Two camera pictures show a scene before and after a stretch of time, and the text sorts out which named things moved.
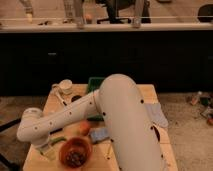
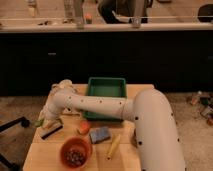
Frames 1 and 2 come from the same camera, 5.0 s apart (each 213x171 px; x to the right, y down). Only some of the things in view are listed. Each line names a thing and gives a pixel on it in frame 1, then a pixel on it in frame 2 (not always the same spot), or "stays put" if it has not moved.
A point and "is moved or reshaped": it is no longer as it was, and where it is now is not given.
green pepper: (53, 140) is moved or reshaped
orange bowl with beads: (75, 152) stays put
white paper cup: (66, 86) stays put
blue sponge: (98, 134) stays put
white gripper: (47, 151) to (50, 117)
